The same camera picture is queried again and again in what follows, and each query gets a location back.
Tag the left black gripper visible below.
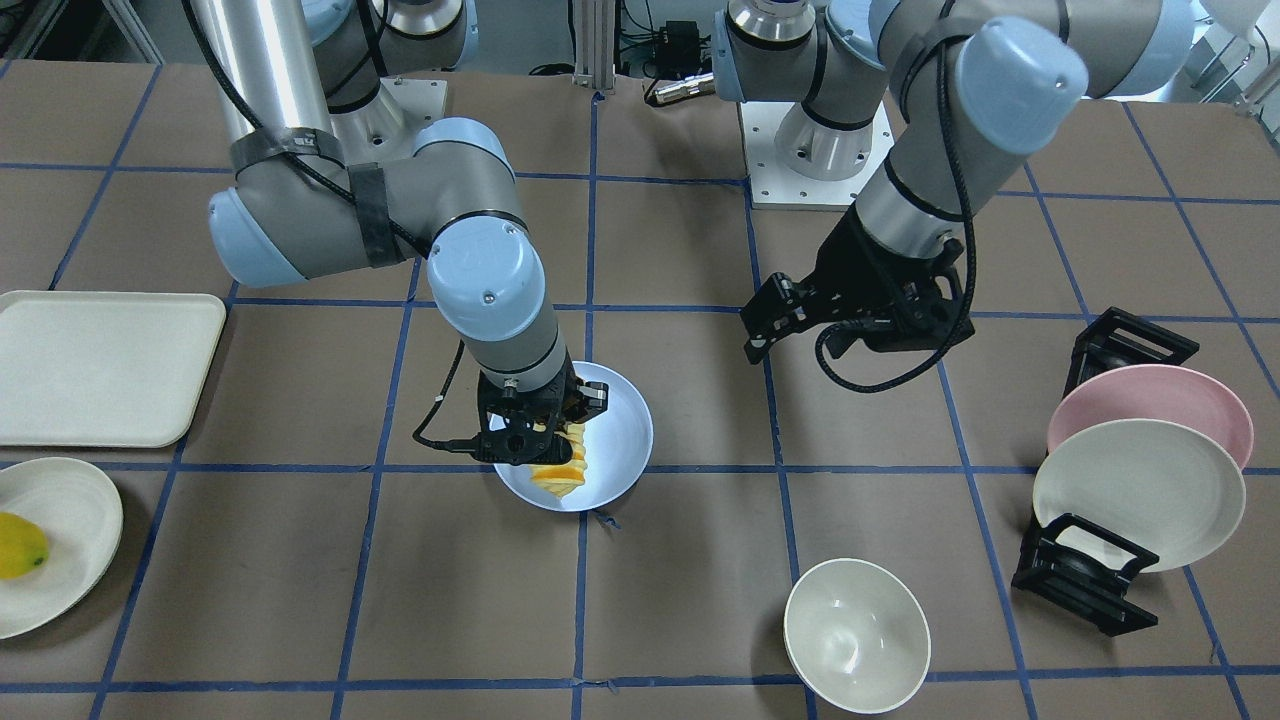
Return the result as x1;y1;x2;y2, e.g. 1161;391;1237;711
740;208;975;365

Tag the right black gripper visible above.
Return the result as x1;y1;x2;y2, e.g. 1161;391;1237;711
470;365;611;466

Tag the blue plate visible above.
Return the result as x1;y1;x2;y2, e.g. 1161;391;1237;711
495;360;653;512

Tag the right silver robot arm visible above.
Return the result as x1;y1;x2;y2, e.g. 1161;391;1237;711
183;1;608;465

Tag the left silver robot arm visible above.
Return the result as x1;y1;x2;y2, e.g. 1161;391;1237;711
710;1;1196;364

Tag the black plate rack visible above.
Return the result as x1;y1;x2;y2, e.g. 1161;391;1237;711
1011;306;1201;637

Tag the pink plate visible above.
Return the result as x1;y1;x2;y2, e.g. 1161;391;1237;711
1046;364;1254;468

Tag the cream plate in rack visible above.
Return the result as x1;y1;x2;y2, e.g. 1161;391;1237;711
1032;419;1245;573

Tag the cream plate under lemon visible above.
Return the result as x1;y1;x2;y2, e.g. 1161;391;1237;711
1;457;124;639

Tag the silver cylinder connector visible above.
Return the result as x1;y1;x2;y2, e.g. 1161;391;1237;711
643;72;716;108

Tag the cream bowl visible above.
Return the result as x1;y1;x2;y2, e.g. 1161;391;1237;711
783;559;933;714

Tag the white rectangular tray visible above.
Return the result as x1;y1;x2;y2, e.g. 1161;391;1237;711
1;290;227;448

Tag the yellow lemon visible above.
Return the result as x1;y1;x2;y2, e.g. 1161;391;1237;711
1;512;50;580

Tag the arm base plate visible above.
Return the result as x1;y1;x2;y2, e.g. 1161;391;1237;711
332;77;448;143
739;102;893;211

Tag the aluminium frame post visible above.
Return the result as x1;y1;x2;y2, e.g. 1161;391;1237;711
570;0;620;96

